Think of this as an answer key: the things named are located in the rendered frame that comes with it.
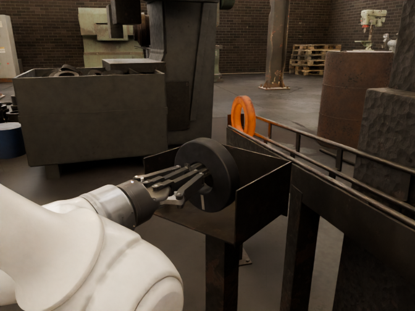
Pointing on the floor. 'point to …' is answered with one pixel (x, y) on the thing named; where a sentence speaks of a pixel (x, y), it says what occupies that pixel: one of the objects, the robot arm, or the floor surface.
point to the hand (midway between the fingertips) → (204, 168)
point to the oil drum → (349, 92)
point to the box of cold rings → (90, 115)
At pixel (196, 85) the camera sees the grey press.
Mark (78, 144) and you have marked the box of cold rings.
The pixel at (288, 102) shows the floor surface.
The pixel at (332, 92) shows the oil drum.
